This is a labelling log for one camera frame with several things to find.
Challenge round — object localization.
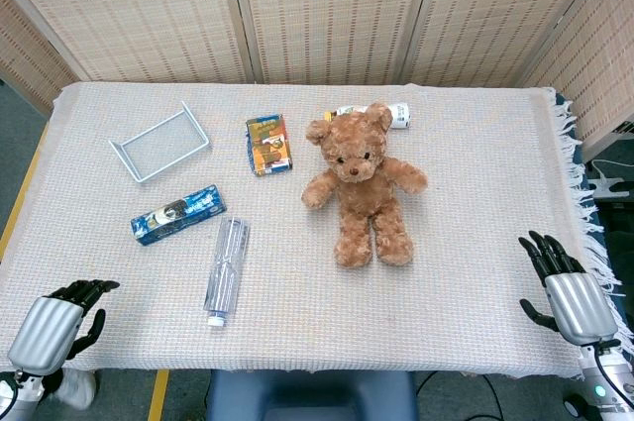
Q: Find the clear plastic water bottle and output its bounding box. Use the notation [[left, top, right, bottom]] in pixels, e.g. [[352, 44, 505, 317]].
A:
[[202, 216, 253, 328]]

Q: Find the blue cookie box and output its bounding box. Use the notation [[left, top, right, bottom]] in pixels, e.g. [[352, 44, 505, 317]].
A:
[[130, 184, 229, 247]]

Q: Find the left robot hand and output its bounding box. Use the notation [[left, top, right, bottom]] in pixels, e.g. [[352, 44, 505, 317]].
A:
[[6, 279, 121, 377]]

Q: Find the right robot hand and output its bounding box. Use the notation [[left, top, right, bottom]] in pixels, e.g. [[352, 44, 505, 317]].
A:
[[517, 230, 619, 346]]

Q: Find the beige woven tablecloth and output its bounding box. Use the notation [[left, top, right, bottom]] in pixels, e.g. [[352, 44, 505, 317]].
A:
[[0, 80, 628, 375]]

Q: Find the brown teddy bear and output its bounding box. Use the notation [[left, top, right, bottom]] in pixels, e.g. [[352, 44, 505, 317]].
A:
[[300, 101, 429, 269]]

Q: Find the white device with cable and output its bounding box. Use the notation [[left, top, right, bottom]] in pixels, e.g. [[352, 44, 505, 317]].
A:
[[589, 158, 634, 200]]

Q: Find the yellow capped drink bottle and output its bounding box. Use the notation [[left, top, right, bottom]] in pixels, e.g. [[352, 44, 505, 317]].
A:
[[324, 102, 412, 131]]

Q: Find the white wire rack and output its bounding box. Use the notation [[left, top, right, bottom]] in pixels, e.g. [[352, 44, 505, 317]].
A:
[[108, 100, 211, 185]]

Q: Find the woven folding screen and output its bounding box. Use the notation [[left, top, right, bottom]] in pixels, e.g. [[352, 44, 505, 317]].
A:
[[0, 0, 634, 145]]

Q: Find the orange blue snack box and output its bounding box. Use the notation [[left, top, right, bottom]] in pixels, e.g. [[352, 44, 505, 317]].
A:
[[245, 113, 294, 177]]

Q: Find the white shoe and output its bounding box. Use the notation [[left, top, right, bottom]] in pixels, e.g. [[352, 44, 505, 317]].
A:
[[53, 367, 98, 411]]

